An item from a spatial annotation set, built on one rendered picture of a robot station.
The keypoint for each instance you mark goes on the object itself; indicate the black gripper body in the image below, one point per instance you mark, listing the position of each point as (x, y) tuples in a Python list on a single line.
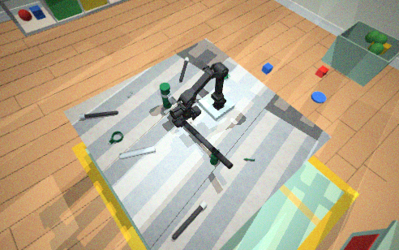
[(178, 122)]

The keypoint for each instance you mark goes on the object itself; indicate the white cylindrical tube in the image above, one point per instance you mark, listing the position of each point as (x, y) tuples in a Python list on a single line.
[(137, 152)]

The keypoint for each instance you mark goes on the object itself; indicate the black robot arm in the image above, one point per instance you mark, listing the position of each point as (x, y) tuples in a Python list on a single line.
[(188, 97)]

